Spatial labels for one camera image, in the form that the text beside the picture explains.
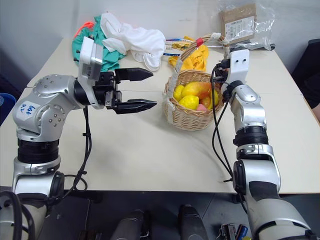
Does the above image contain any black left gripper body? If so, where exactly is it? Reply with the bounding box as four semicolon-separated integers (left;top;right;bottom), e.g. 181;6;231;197
92;70;123;111

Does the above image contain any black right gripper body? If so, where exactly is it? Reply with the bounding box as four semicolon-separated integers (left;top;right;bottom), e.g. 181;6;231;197
214;58;231;85

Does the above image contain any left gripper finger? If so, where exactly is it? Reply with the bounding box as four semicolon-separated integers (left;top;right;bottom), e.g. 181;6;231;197
109;98;158;115
114;67;154;83

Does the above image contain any yellow fruit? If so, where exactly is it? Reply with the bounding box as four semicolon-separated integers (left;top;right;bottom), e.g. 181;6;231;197
211;88;220;110

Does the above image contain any yellow cloth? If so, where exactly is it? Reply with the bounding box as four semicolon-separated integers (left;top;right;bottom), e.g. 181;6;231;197
167;36;210;73

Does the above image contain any green cloth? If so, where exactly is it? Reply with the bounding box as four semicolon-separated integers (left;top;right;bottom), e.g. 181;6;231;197
71;14;126;72

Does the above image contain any yellow red mango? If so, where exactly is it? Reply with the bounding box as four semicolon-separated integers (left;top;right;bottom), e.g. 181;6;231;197
180;81;213;100

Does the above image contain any red yellow peach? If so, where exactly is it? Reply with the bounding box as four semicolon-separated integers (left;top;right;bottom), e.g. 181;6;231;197
199;96;213;110

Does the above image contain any white cloth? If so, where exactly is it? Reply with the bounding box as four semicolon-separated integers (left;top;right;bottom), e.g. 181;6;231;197
99;12;167;72

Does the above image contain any flat black object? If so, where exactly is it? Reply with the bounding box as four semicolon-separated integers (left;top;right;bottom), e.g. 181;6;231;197
229;42;276;51

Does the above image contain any large yellow lemon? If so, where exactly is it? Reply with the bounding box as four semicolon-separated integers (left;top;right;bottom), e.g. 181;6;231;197
178;95;200;110

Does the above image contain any small yellow lemon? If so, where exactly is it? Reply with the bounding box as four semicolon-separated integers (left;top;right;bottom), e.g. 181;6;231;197
173;84;185;100

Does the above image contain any brown cardboard box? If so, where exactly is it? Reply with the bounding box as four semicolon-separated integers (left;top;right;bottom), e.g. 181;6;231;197
219;3;258;43

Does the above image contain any orange cloth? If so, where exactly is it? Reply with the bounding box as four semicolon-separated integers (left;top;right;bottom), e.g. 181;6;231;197
74;21;95;37

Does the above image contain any clear plastic bag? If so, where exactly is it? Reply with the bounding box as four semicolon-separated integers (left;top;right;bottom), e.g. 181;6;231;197
214;0;276;51

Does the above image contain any person in dark clothes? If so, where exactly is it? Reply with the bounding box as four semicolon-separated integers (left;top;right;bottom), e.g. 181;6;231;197
291;38;320;123

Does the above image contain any blue container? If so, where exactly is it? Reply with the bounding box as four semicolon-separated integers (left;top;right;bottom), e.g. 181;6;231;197
0;92;17;126

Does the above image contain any dark rounded shape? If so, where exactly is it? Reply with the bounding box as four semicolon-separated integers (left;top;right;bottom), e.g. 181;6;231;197
178;204;210;240
109;209;152;240

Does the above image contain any black connector with batteries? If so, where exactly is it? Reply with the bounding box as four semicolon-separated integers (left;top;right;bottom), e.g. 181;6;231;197
216;223;250;240

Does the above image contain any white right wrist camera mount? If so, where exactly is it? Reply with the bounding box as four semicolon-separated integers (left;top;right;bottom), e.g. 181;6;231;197
226;49;251;87

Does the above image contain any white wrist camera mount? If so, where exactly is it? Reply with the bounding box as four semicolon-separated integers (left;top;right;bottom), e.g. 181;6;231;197
76;36;105;110
226;49;251;87

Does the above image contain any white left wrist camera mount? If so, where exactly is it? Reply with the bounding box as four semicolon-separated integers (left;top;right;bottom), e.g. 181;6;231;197
76;36;105;110

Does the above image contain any blue white racket frame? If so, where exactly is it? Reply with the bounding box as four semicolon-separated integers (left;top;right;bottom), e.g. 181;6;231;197
162;37;194;57

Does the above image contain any wicker basket with handle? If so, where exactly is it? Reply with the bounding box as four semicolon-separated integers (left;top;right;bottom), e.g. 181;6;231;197
163;33;227;131

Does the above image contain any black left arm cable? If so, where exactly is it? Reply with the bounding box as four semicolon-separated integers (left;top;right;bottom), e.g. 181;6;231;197
46;106;92;208

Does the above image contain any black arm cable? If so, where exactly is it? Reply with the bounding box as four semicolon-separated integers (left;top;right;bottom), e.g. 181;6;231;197
210;66;236;185
46;106;92;208

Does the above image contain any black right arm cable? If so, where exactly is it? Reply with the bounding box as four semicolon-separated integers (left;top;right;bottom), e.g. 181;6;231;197
210;66;236;185

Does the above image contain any thick black hose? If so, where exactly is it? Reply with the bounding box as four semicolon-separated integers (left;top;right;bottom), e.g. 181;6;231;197
0;191;25;240

